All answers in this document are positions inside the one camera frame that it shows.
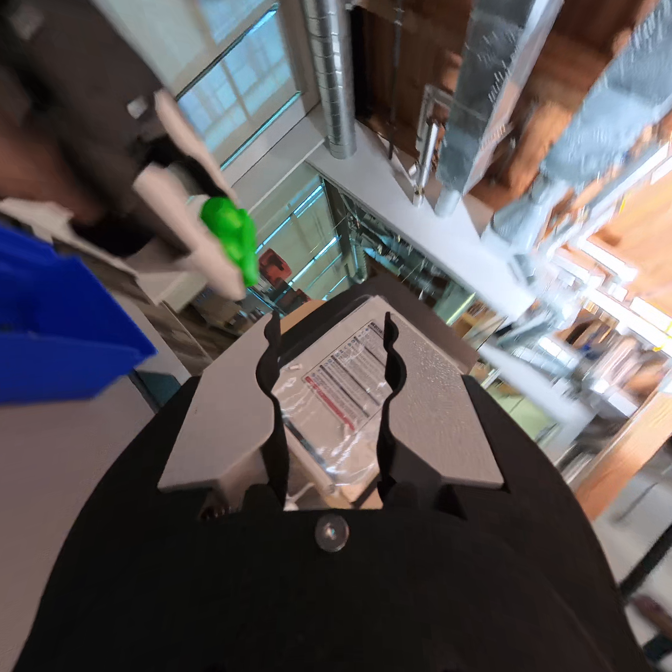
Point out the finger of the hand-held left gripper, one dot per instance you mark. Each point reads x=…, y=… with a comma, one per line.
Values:
x=173, y=126
x=178, y=220

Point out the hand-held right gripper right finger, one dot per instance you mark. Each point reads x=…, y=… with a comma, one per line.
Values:
x=441, y=420

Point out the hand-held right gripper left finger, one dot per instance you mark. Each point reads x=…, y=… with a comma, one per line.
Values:
x=220, y=420

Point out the green toy block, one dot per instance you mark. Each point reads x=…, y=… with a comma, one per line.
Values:
x=231, y=231

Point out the blue storage bin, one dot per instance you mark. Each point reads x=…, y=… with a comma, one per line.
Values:
x=63, y=325

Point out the dark teal mat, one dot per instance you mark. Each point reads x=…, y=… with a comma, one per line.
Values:
x=157, y=388

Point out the large paned window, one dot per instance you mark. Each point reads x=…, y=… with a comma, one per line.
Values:
x=246, y=63

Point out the red equipment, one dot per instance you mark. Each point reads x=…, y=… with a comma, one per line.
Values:
x=275, y=267

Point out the thin black pipe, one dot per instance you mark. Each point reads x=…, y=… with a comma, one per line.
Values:
x=396, y=78

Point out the black floor lamp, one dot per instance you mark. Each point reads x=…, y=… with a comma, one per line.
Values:
x=645, y=564

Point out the metal pipe fixture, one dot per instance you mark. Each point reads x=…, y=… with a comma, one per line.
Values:
x=430, y=141

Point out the round silver air duct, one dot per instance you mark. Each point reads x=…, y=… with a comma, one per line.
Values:
x=330, y=78

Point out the rectangular silver duct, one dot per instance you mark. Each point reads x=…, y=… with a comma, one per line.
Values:
x=619, y=120
x=488, y=94

